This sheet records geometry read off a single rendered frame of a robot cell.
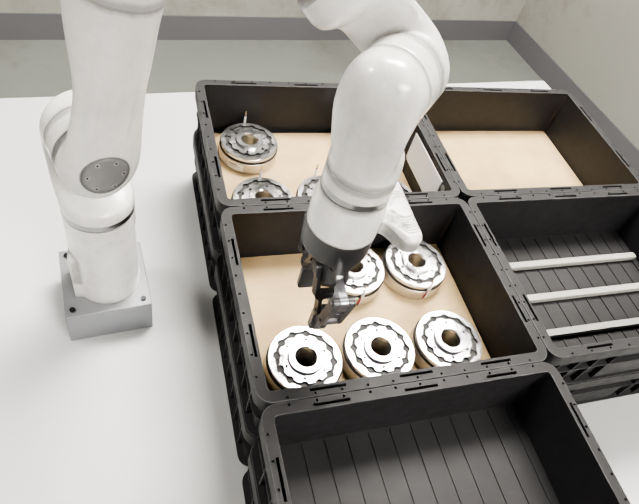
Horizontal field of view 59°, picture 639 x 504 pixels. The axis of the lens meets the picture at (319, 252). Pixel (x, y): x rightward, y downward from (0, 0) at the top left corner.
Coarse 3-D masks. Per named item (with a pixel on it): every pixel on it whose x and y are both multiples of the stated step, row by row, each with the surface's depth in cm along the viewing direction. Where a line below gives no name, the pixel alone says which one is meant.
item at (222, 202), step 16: (208, 80) 97; (224, 80) 98; (208, 112) 92; (208, 128) 90; (208, 144) 87; (432, 144) 99; (208, 160) 87; (448, 176) 95; (224, 192) 82; (416, 192) 90; (432, 192) 91; (448, 192) 92; (224, 208) 81
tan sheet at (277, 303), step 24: (264, 264) 88; (288, 264) 88; (264, 288) 85; (288, 288) 86; (384, 288) 89; (456, 288) 93; (264, 312) 82; (288, 312) 83; (360, 312) 86; (384, 312) 86; (408, 312) 87; (456, 312) 89; (264, 336) 80; (336, 336) 82; (408, 336) 85; (480, 336) 87; (264, 360) 77
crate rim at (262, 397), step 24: (240, 216) 80; (480, 240) 86; (240, 264) 74; (240, 288) 72; (504, 288) 81; (240, 312) 69; (528, 336) 77; (480, 360) 72; (504, 360) 74; (528, 360) 74; (264, 384) 64; (336, 384) 66; (360, 384) 67; (384, 384) 67; (264, 408) 64
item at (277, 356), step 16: (288, 336) 77; (304, 336) 78; (320, 336) 78; (272, 352) 75; (336, 352) 77; (272, 368) 73; (288, 368) 74; (336, 368) 75; (288, 384) 72; (304, 384) 73
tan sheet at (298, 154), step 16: (288, 144) 107; (304, 144) 108; (320, 144) 109; (288, 160) 104; (304, 160) 105; (320, 160) 106; (224, 176) 98; (240, 176) 99; (256, 176) 99; (272, 176) 100; (288, 176) 101; (304, 176) 102; (400, 176) 108
